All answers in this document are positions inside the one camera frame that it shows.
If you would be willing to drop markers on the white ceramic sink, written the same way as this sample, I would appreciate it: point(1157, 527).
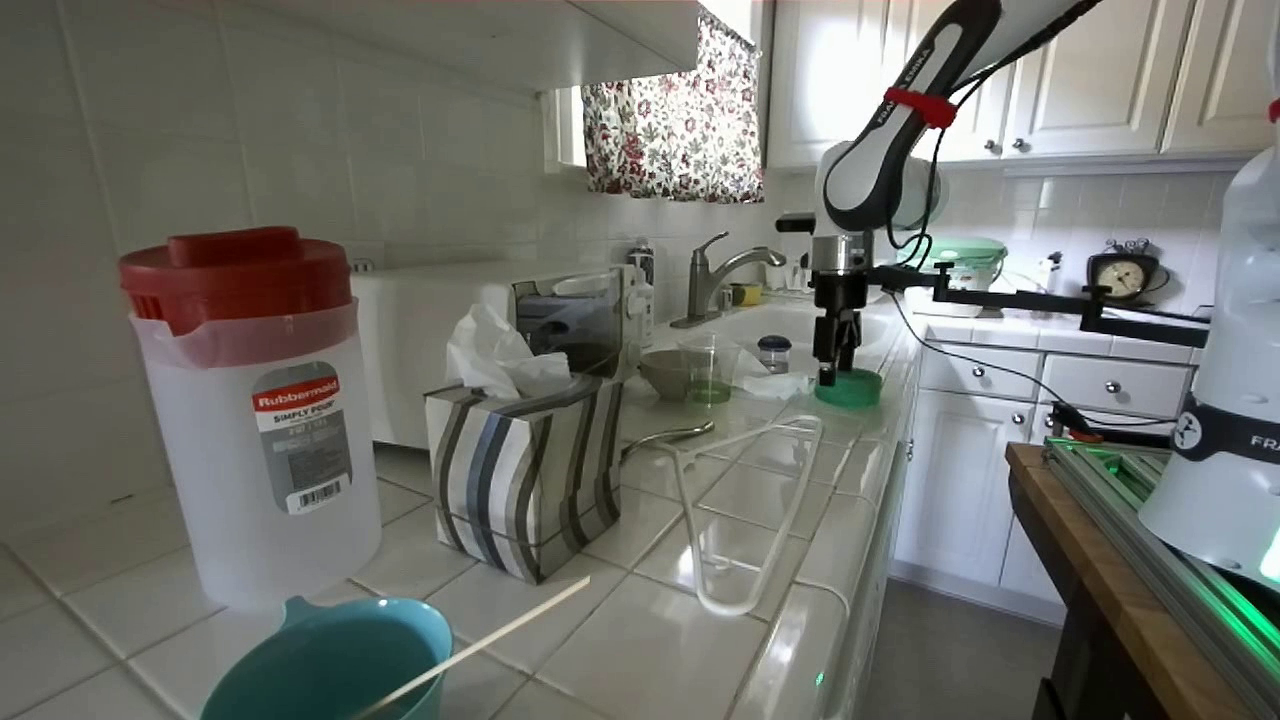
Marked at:
point(780, 322)

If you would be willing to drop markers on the metal spoon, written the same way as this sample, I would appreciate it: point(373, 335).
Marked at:
point(664, 436)

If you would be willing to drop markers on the white plastic clothes hanger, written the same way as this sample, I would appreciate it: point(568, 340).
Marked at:
point(724, 586)

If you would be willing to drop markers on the thin wooden stick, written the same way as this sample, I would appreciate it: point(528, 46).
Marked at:
point(495, 633)

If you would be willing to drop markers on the wooden table with metal rail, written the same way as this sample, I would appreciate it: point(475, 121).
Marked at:
point(1105, 586)

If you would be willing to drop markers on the grey ceramic bowl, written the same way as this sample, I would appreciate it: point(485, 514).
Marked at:
point(670, 369)

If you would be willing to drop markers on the clear glass cup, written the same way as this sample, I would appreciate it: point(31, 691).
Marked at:
point(709, 375)

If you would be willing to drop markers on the white tissue sheet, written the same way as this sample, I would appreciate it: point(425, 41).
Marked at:
point(490, 349)

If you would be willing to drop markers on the small black table clock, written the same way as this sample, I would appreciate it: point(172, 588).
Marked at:
point(1122, 278)

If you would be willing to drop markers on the floral window curtain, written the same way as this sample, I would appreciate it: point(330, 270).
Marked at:
point(675, 124)

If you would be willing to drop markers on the white lower drawer cabinets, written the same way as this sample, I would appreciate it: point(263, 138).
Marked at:
point(973, 454)

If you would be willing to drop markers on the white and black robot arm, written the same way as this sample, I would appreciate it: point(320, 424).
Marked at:
point(934, 65)

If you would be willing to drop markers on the clear pitcher with red lid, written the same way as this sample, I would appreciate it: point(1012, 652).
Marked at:
point(252, 442)

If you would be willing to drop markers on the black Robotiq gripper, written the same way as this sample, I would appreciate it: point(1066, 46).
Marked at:
point(843, 311)

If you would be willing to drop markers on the white paper towel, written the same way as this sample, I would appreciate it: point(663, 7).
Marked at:
point(769, 385)

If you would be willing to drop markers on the striped tissue box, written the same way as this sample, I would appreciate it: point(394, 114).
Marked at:
point(525, 472)

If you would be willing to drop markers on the white upper kitchen cabinets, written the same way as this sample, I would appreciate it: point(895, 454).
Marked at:
point(1133, 81)

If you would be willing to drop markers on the soap dispenser bottle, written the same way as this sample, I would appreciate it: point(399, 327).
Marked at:
point(643, 280)

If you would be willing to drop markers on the green smiley face sponge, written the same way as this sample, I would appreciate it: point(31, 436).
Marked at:
point(848, 390)

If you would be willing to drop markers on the teal plastic cup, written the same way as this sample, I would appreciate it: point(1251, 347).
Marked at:
point(320, 665)

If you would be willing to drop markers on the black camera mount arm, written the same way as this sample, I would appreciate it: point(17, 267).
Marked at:
point(1027, 300)

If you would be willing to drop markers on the metal sink faucet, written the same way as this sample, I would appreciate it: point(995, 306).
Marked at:
point(705, 275)

